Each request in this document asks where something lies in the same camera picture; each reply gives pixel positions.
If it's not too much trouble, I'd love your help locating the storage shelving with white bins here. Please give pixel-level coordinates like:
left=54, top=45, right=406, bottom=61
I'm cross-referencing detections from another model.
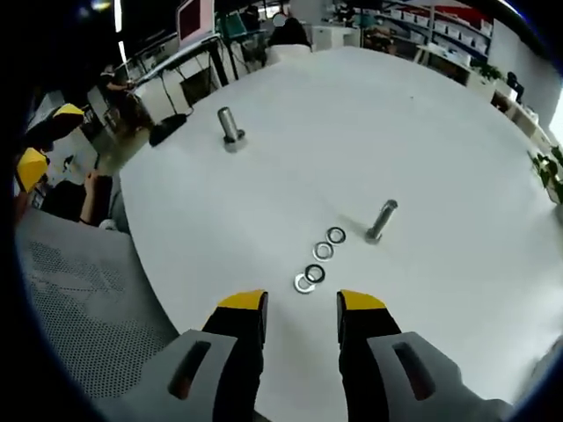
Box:
left=369, top=0, right=494, bottom=58

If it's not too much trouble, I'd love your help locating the small green desk plant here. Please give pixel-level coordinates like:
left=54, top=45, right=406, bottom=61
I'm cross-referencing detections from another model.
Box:
left=472, top=61, right=502, bottom=83

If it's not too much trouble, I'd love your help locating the thin metal threaded stud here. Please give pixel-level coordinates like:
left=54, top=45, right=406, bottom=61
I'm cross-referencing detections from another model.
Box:
left=363, top=199, right=399, bottom=244

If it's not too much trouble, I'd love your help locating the black-legged white side table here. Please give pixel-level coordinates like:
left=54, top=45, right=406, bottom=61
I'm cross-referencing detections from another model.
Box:
left=129, top=33, right=241, bottom=111

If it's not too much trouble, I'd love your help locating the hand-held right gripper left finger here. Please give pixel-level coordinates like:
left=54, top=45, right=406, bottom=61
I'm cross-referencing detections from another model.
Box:
left=94, top=288, right=269, bottom=422

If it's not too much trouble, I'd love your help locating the thick metal threaded stud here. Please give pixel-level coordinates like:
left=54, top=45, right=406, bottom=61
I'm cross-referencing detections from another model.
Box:
left=216, top=106, right=250, bottom=154

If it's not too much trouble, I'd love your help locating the large potted green plant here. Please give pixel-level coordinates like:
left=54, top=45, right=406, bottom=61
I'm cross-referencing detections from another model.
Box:
left=530, top=144, right=563, bottom=206

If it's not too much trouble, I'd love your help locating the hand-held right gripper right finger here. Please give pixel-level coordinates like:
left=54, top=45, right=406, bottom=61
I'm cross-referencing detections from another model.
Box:
left=336, top=288, right=515, bottom=422

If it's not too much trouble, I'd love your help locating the grey mesh office chair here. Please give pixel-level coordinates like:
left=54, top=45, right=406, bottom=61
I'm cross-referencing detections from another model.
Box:
left=15, top=206, right=181, bottom=414

